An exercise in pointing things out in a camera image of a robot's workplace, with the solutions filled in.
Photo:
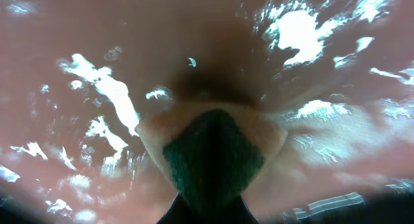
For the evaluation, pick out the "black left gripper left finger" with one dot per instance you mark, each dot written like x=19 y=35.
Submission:
x=178 y=213

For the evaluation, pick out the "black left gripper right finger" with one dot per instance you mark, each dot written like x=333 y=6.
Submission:
x=238 y=213

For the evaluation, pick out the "green and yellow sponge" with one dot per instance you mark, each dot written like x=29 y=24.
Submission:
x=210 y=151

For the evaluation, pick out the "dark red water tray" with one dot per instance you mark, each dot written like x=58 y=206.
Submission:
x=77 y=77

